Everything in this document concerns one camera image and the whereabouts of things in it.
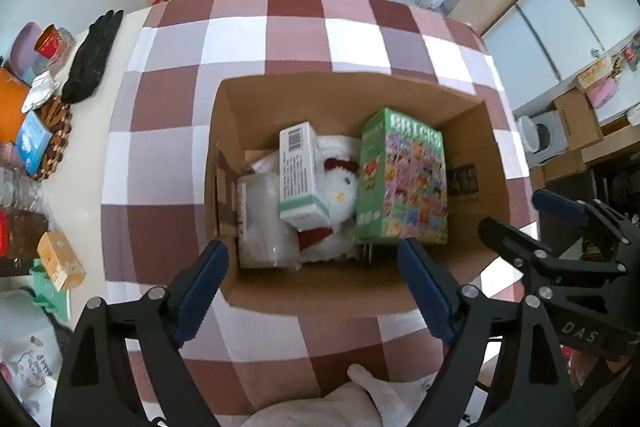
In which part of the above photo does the cardboard box with print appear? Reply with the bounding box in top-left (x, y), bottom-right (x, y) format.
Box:
top-left (552, 88), bottom-right (606, 152)

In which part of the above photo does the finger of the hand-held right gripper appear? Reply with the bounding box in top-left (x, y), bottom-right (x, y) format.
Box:
top-left (478, 216), bottom-right (627, 304)
top-left (532, 188), bottom-right (640, 258)

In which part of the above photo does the brown woven trivet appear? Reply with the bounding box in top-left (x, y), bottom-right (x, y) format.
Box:
top-left (31, 96), bottom-right (75, 182)

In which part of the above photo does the grey round-window appliance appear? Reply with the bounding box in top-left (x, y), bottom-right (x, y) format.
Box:
top-left (530, 109), bottom-right (573, 165)

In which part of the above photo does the purple bowl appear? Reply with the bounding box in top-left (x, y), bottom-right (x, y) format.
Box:
top-left (9, 22), bottom-right (48, 80)

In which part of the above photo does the black glove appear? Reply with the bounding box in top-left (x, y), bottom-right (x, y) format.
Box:
top-left (61, 10), bottom-right (124, 104)

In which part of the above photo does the green colourful picture box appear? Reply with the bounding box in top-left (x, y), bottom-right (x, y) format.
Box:
top-left (354, 108), bottom-right (449, 247)

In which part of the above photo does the white refrigerator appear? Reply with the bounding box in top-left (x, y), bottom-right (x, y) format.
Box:
top-left (480, 0), bottom-right (640, 112)

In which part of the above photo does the dark jar with red lid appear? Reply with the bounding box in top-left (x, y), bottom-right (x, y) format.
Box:
top-left (0, 207), bottom-right (48, 278)

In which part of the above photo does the blue tissue packet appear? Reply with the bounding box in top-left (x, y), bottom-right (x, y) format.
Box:
top-left (14, 112), bottom-right (53, 175)

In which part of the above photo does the yellow snack packet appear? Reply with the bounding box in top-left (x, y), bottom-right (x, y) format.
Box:
top-left (575, 57), bottom-right (613, 90)

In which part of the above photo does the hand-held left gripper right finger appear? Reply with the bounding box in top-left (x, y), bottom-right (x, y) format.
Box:
top-left (397, 238), bottom-right (581, 427)

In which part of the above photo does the white printed plastic bag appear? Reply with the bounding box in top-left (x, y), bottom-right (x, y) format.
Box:
top-left (0, 292), bottom-right (76, 413)

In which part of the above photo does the clear plastic bottle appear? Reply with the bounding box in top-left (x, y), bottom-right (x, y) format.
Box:
top-left (0, 167), bottom-right (43, 210)

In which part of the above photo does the white teal carton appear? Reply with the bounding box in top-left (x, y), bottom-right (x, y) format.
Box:
top-left (277, 122), bottom-right (332, 230)

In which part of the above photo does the clear plastic packet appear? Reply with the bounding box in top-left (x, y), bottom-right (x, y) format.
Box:
top-left (236, 172), bottom-right (301, 269)

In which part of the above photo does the large patterned white bin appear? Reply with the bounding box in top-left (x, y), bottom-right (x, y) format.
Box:
top-left (515, 114), bottom-right (543, 168)

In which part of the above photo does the orange box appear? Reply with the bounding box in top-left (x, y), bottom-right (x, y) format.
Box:
top-left (0, 67), bottom-right (32, 142)

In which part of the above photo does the pink bag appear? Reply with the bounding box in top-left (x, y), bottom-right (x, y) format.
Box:
top-left (587, 77), bottom-right (623, 108)

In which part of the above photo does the dark wooden cabinet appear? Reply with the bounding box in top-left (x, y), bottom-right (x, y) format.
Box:
top-left (585, 157), bottom-right (640, 228)

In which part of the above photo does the person's fluffy white clothing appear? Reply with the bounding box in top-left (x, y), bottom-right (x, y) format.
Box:
top-left (245, 363), bottom-right (481, 427)

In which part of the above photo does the red white checked tablecloth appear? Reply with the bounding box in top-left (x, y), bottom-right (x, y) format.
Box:
top-left (100, 0), bottom-right (541, 418)

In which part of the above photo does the green paper packet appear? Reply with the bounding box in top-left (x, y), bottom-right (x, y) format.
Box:
top-left (31, 259), bottom-right (72, 320)

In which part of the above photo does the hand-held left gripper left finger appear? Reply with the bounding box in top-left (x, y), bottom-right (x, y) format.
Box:
top-left (50, 239), bottom-right (231, 427)

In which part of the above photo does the small tan carton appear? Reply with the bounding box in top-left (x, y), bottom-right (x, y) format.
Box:
top-left (37, 232), bottom-right (87, 292)

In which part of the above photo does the white knit cloth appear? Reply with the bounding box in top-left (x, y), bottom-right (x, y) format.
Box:
top-left (21, 71), bottom-right (63, 114)

